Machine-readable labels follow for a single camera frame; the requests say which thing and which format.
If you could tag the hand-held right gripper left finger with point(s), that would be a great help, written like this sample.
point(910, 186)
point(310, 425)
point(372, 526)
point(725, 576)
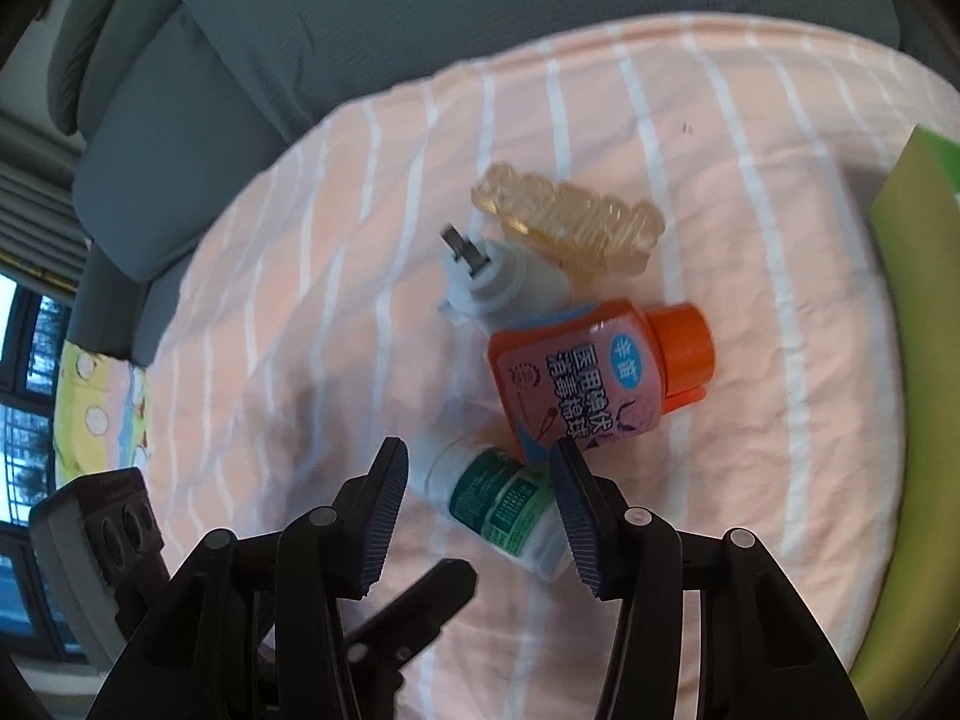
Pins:
point(379, 525)

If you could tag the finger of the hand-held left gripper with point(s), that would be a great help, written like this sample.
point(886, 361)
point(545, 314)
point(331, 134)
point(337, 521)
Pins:
point(427, 600)

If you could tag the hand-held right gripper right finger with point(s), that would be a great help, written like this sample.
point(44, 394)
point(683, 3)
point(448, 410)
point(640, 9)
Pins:
point(577, 525)

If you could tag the white bottle with green label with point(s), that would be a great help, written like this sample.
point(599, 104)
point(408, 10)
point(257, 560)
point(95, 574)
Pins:
point(495, 502)

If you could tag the orange bottle with pink label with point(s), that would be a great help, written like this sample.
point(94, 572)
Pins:
point(570, 382)

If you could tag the white plug-in vaporiser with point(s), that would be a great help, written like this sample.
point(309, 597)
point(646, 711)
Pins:
point(502, 281)

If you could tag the amber hair claw clip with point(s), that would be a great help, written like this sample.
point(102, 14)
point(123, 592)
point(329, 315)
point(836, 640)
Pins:
point(570, 217)

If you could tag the green cardboard box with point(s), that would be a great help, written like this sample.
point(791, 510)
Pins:
point(915, 390)

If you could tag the yellow printed cloth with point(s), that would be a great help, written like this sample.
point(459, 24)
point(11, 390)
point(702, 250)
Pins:
point(97, 405)

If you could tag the pink striped cloth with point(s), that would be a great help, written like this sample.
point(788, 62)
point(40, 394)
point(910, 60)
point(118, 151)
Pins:
point(300, 315)

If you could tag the grey curtain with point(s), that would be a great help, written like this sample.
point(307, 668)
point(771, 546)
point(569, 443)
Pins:
point(37, 217)

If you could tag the window with dark frame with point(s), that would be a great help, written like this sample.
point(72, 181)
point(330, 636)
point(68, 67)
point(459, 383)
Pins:
point(30, 360)

